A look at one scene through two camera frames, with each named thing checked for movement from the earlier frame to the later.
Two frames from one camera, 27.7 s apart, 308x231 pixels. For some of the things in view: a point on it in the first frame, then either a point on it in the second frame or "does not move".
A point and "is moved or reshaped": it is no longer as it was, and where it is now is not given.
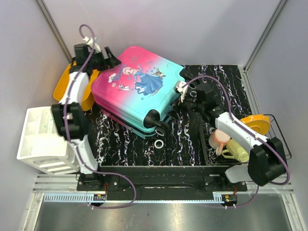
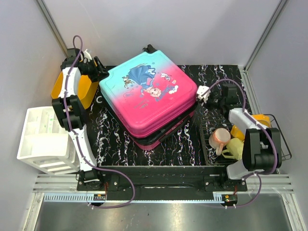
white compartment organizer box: x=41 y=145 does not move
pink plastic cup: x=217 y=139 does not move
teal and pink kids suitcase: x=137 y=92 is moved or reshaped
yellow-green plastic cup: x=235 y=151 does not move
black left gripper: x=111 y=62 → x=99 y=73
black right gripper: x=183 y=103 → x=211 y=95
